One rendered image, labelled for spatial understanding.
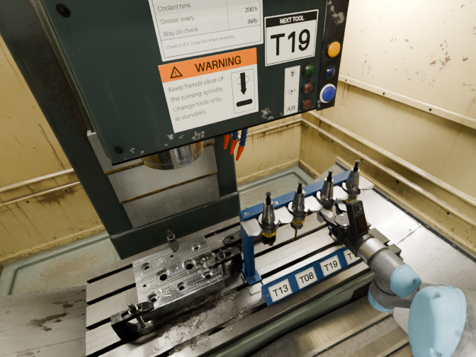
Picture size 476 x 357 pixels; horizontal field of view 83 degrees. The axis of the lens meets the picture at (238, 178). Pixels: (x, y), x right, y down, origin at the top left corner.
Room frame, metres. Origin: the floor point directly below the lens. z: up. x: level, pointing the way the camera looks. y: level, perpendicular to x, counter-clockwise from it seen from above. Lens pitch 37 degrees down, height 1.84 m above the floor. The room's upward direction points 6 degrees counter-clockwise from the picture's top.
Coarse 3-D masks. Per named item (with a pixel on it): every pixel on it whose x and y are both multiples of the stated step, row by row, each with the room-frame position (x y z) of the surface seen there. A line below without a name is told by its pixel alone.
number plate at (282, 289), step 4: (284, 280) 0.54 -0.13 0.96; (276, 284) 0.53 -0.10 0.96; (280, 284) 0.53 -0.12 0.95; (284, 284) 0.53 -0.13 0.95; (288, 284) 0.54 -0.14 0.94; (268, 288) 0.52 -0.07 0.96; (272, 288) 0.52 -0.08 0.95; (276, 288) 0.52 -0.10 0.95; (280, 288) 0.52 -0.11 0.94; (284, 288) 0.52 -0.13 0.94; (288, 288) 0.53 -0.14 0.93; (272, 292) 0.51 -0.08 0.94; (276, 292) 0.51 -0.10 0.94; (280, 292) 0.51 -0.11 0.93; (284, 292) 0.52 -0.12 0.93; (288, 292) 0.52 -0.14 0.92; (272, 296) 0.50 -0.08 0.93; (276, 296) 0.50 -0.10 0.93; (280, 296) 0.50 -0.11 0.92; (284, 296) 0.51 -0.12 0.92
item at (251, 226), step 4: (248, 220) 0.60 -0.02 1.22; (252, 220) 0.60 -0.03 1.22; (256, 220) 0.60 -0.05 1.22; (244, 224) 0.59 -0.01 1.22; (248, 224) 0.59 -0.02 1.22; (252, 224) 0.58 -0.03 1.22; (256, 224) 0.58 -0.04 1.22; (244, 228) 0.57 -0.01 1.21; (248, 228) 0.57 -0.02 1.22; (252, 228) 0.57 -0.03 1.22; (256, 228) 0.57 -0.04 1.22; (260, 228) 0.56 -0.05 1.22; (248, 232) 0.55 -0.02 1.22; (252, 232) 0.55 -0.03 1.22; (256, 232) 0.55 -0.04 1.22; (260, 232) 0.55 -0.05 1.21; (252, 236) 0.54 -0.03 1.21; (256, 236) 0.54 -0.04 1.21
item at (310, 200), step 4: (308, 196) 0.69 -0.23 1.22; (312, 196) 0.68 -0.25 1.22; (308, 200) 0.67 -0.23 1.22; (312, 200) 0.66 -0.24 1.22; (316, 200) 0.66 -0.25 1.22; (308, 204) 0.65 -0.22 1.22; (312, 204) 0.65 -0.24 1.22; (316, 204) 0.65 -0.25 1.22; (320, 204) 0.64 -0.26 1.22; (308, 208) 0.63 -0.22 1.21; (312, 208) 0.63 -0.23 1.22; (316, 208) 0.63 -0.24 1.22; (320, 208) 0.63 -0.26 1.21
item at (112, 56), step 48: (48, 0) 0.37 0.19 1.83; (96, 0) 0.39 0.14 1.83; (144, 0) 0.41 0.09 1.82; (288, 0) 0.48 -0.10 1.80; (96, 48) 0.38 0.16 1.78; (144, 48) 0.40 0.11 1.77; (240, 48) 0.45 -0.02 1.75; (96, 96) 0.37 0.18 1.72; (144, 96) 0.39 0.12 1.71; (144, 144) 0.39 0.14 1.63
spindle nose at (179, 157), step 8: (192, 144) 0.55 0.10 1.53; (200, 144) 0.58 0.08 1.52; (168, 152) 0.52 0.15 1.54; (176, 152) 0.53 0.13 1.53; (184, 152) 0.53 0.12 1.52; (192, 152) 0.55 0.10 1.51; (200, 152) 0.58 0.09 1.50; (144, 160) 0.54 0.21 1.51; (152, 160) 0.53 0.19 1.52; (160, 160) 0.52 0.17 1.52; (168, 160) 0.52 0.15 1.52; (176, 160) 0.52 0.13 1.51; (184, 160) 0.53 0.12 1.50; (192, 160) 0.55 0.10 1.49; (152, 168) 0.53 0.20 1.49; (160, 168) 0.53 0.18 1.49; (168, 168) 0.52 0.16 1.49; (176, 168) 0.53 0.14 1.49
